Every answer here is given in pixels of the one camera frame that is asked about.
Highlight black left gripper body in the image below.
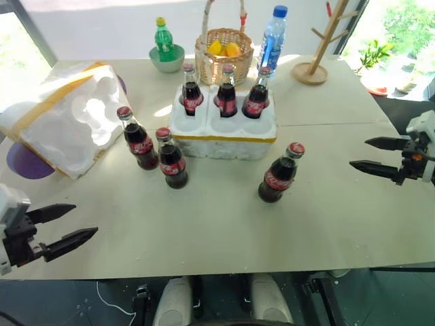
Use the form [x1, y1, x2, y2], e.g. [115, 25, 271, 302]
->
[2, 212, 47, 268]

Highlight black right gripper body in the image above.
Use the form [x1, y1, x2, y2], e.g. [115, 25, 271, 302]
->
[395, 131, 428, 186]

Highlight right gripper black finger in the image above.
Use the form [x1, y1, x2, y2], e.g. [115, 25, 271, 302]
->
[349, 160, 404, 183]
[364, 136, 411, 152]

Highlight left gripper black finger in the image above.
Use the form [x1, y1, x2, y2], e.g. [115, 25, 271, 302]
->
[43, 227, 99, 263]
[27, 203, 77, 225]

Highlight white foam lid yellow tape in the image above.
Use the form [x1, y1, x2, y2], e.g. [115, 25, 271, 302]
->
[0, 60, 132, 180]

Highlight glass cola bottle red cap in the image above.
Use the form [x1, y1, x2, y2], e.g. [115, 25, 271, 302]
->
[241, 66, 274, 120]
[155, 126, 190, 190]
[215, 65, 239, 119]
[257, 142, 307, 204]
[181, 62, 205, 117]
[116, 105, 160, 172]

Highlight white foam bottle holder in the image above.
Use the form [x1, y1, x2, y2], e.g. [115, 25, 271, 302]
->
[168, 84, 278, 161]

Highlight potted green plant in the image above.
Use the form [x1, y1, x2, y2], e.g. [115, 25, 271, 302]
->
[354, 38, 396, 96]

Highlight wooden mug tree stand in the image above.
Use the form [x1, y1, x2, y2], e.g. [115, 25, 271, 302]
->
[292, 0, 361, 86]

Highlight white rounded robot shell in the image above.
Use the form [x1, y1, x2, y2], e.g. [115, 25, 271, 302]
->
[152, 276, 193, 326]
[251, 272, 294, 326]

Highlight clear water bottle blue cap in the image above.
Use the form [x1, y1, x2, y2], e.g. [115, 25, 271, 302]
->
[256, 4, 290, 77]

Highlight yellow fruit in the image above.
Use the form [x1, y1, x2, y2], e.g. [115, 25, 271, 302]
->
[207, 40, 227, 56]
[224, 41, 243, 58]

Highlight pale green bowl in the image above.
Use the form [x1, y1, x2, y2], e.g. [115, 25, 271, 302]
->
[148, 44, 186, 74]

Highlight green soda bottle yellow cap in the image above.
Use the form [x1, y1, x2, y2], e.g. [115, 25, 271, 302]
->
[154, 17, 176, 63]

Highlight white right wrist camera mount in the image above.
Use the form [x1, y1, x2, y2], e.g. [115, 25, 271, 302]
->
[406, 109, 435, 184]

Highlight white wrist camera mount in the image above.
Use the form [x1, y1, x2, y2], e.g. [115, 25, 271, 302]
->
[406, 109, 435, 184]
[0, 183, 31, 276]

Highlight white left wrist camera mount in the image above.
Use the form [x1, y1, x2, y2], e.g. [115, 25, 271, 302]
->
[0, 183, 31, 276]

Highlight white floor cable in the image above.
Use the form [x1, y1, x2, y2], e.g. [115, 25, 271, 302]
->
[95, 279, 137, 316]

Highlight black table frame leg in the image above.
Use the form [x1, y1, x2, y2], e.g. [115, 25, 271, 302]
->
[298, 270, 345, 326]
[130, 284, 152, 326]

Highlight dark window frame post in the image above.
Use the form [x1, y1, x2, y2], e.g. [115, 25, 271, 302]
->
[9, 0, 58, 68]
[338, 0, 370, 56]

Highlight wicker basket with handle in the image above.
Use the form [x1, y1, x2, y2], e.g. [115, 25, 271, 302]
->
[194, 0, 256, 87]

